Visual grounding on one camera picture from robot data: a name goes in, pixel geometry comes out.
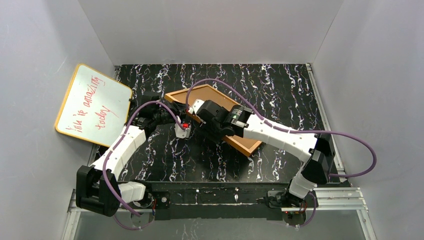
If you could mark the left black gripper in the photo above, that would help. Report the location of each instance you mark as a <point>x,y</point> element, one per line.
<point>173,112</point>

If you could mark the wooden picture frame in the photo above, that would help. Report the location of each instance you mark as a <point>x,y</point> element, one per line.
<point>245,145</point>

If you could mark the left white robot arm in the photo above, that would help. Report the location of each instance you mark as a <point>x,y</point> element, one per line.
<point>97,186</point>

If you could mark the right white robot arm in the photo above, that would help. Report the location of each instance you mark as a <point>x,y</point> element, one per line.
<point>314,150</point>

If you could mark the whiteboard with red writing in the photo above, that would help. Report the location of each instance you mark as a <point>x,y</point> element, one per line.
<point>95,107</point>

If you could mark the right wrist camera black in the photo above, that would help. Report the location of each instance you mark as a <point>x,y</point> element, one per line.
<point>208,110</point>

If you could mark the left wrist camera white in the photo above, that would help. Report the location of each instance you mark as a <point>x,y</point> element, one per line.
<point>184,131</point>

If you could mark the aluminium rail base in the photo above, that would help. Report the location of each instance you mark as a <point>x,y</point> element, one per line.
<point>230,212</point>

